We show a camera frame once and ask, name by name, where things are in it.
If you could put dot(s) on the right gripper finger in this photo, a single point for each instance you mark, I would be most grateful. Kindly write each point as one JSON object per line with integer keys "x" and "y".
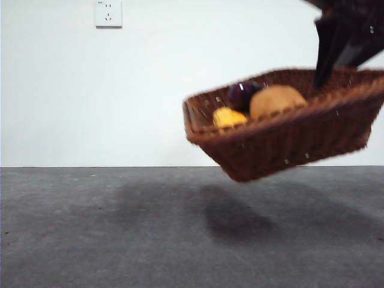
{"x": 328, "y": 45}
{"x": 360, "y": 52}

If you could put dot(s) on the brown potato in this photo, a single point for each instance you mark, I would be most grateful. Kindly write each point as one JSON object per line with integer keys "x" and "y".
{"x": 276, "y": 100}

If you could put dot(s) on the purple eggplant with green stem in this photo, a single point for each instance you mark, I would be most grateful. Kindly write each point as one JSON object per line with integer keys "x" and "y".
{"x": 240, "y": 93}

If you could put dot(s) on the brown wicker basket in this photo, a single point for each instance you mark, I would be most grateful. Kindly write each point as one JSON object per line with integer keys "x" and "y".
{"x": 285, "y": 150}

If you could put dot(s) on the yellow corn cob piece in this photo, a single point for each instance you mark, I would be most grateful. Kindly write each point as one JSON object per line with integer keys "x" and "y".
{"x": 229, "y": 117}

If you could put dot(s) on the white wall socket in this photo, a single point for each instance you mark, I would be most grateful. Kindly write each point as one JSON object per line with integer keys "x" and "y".
{"x": 108, "y": 15}

